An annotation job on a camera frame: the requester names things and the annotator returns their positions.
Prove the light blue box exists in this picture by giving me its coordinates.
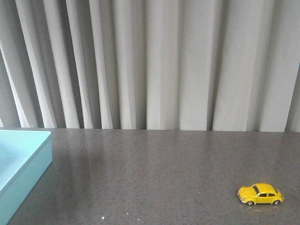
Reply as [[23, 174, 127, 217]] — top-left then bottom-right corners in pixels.
[[0, 130, 53, 225]]

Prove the yellow toy beetle car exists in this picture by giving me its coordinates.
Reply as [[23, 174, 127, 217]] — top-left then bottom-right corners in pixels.
[[237, 183, 284, 206]]

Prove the grey pleated curtain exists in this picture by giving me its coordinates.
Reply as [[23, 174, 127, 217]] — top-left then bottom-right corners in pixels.
[[0, 0, 300, 132]]

